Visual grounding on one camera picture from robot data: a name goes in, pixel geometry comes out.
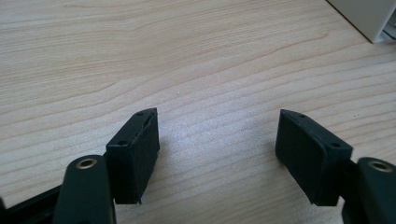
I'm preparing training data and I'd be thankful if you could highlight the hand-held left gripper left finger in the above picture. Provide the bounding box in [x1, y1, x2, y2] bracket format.
[106, 107, 161, 205]

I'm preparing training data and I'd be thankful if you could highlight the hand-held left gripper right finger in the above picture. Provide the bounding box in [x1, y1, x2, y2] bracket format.
[275, 108, 354, 207]

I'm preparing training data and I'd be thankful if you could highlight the white drawer organizer casing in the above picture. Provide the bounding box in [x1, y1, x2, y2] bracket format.
[326, 0, 396, 44]

